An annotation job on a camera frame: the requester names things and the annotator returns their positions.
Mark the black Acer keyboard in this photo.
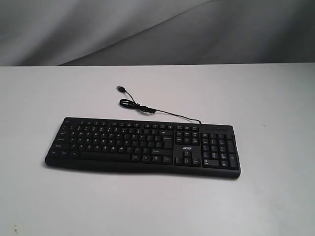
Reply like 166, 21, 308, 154
45, 117, 241, 178

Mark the grey fabric backdrop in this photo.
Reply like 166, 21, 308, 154
0, 0, 315, 66

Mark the black keyboard USB cable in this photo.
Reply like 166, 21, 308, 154
116, 85, 203, 125

